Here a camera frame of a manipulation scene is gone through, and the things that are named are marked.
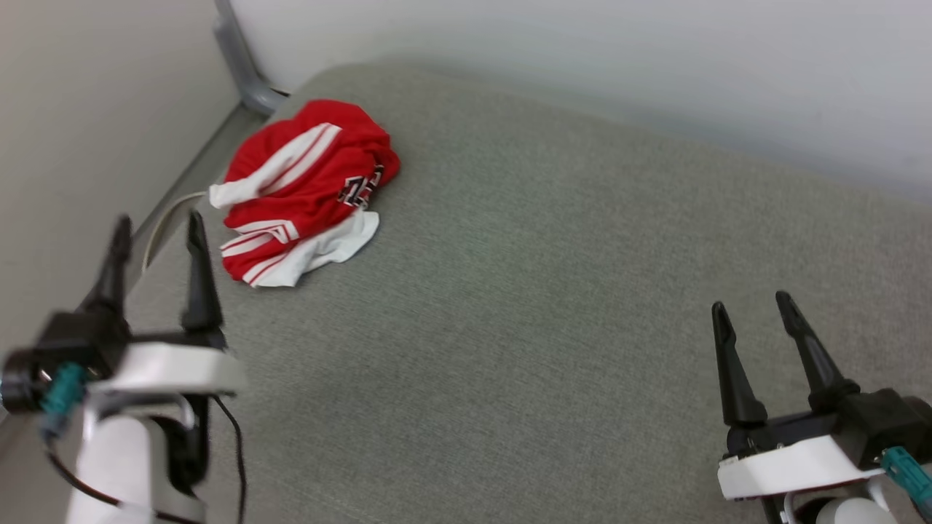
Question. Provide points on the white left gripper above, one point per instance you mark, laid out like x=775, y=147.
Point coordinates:
x=171, y=367

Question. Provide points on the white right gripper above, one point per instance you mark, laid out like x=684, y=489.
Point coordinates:
x=794, y=462

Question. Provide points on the red and white jersey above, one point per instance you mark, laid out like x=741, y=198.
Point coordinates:
x=306, y=182

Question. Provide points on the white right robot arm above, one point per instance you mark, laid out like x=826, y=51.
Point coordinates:
x=844, y=513

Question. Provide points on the black cylindrical left motor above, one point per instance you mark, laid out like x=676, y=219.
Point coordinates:
x=20, y=382

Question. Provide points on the grey fabric sofa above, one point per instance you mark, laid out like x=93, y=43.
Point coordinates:
x=553, y=306

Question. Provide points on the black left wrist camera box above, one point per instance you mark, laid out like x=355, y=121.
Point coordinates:
x=84, y=342

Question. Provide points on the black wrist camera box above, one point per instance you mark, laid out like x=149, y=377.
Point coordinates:
x=885, y=422
x=84, y=342

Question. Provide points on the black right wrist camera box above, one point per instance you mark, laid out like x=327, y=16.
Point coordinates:
x=885, y=422

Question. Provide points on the grey metal frame post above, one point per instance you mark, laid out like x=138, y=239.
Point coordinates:
x=240, y=65

